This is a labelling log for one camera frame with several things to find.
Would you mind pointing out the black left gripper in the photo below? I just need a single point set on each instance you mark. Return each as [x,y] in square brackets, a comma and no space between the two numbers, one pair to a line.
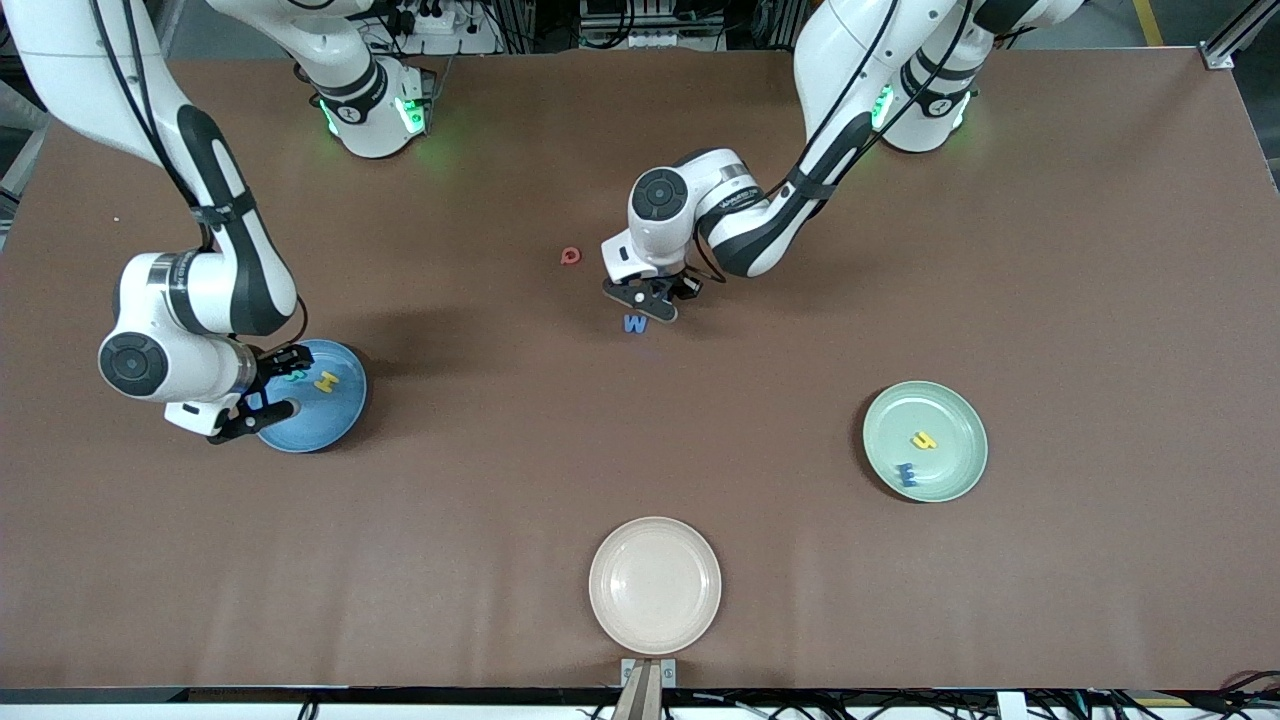
[683,285]

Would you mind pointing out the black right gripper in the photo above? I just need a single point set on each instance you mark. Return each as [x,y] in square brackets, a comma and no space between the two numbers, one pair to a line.
[272,364]

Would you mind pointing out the yellow foam letter H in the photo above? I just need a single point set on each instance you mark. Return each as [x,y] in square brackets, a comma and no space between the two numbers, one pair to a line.
[326,381]

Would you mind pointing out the blue foam uppercase W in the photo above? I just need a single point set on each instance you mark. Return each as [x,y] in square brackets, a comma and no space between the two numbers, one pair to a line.
[635,324]

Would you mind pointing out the red foam letter Q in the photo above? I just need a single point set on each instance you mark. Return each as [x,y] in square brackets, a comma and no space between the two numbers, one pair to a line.
[564,256]

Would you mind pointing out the yellow foam lowercase h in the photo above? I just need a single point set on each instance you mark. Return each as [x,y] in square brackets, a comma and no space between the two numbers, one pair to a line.
[923,440]

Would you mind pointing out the blue foam lowercase m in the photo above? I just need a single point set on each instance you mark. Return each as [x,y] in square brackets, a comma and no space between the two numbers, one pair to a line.
[907,475]

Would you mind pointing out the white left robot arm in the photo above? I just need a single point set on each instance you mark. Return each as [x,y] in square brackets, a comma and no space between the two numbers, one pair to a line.
[850,60]

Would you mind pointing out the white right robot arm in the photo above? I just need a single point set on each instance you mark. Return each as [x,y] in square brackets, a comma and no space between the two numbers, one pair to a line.
[70,60]

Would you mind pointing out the blue plate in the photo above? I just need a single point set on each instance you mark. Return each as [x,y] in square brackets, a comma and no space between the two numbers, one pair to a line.
[330,420]

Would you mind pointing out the green plate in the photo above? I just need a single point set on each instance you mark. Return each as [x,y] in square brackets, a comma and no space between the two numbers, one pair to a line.
[900,420]

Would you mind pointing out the beige plate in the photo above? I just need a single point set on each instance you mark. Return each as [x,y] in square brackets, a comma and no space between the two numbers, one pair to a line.
[655,585]

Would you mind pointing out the white socket box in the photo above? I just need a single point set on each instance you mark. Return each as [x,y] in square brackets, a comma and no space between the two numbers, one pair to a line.
[650,35]

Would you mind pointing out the metal table edge bracket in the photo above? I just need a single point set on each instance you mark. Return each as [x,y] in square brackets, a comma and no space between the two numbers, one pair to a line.
[628,668]

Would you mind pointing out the aluminium profile post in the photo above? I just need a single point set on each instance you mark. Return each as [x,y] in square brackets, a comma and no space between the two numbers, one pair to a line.
[640,700]

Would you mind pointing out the metal table corner bracket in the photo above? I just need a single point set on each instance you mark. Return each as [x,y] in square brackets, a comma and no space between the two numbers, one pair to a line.
[1220,58]

